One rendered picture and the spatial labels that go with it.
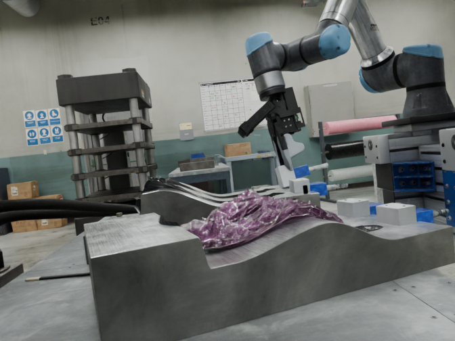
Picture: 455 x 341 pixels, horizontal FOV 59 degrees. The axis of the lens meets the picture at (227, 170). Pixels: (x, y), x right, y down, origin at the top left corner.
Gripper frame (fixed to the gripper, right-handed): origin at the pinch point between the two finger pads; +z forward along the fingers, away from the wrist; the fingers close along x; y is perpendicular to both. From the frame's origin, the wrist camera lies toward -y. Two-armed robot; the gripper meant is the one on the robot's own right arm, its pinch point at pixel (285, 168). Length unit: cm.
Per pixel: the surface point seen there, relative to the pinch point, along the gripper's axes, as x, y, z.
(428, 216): -38.2, 12.6, 15.5
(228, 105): 620, 59, -166
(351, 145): 520, 219, -32
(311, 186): -13.1, 1.8, 6.1
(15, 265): -2, -70, 6
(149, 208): -18.1, -33.3, 1.7
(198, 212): -17.7, -23.9, 5.2
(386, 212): -38.4, 6.1, 13.0
